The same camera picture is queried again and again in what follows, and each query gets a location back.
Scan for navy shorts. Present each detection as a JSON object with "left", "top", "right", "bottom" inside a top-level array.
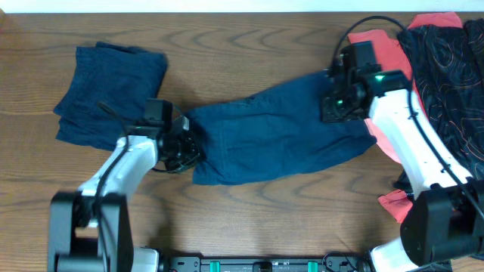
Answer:
[
  {"left": 188, "top": 72, "right": 376, "bottom": 185},
  {"left": 54, "top": 42, "right": 168, "bottom": 151}
]

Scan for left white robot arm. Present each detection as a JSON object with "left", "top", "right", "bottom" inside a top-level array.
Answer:
[{"left": 47, "top": 126, "right": 201, "bottom": 271}]

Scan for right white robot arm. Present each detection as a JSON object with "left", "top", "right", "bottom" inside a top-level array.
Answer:
[{"left": 321, "top": 70, "right": 483, "bottom": 271}]

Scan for red orange shorts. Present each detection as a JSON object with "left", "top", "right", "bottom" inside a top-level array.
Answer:
[{"left": 348, "top": 12, "right": 463, "bottom": 223}]

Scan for folded navy shorts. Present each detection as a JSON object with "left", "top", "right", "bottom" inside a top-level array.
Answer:
[{"left": 54, "top": 42, "right": 168, "bottom": 151}]

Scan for black patterned shorts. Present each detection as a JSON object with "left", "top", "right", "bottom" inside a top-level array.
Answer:
[{"left": 398, "top": 18, "right": 483, "bottom": 181}]

